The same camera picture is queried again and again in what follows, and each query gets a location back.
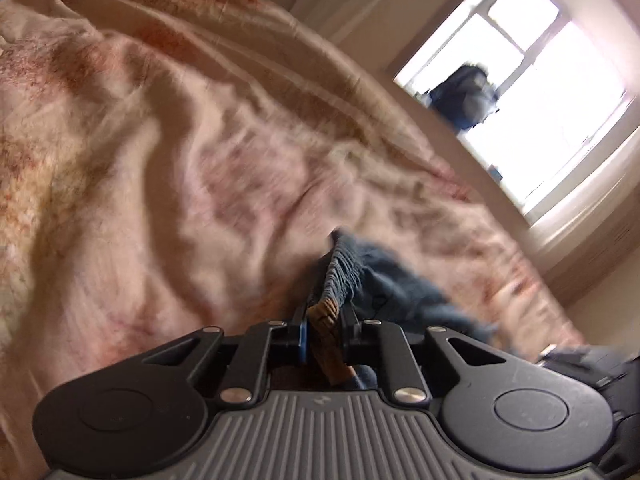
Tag bright window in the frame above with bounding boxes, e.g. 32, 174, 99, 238
392, 0, 640, 226

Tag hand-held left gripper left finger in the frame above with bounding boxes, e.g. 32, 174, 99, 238
142, 302, 310, 408

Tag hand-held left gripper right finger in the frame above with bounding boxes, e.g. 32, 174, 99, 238
336, 305, 508, 407

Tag blue pants with orange print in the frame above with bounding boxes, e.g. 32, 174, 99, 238
305, 227, 501, 391

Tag floral pink blanket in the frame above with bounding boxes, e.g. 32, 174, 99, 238
0, 0, 586, 480

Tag dark blue backpack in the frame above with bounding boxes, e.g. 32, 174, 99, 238
427, 64, 501, 133

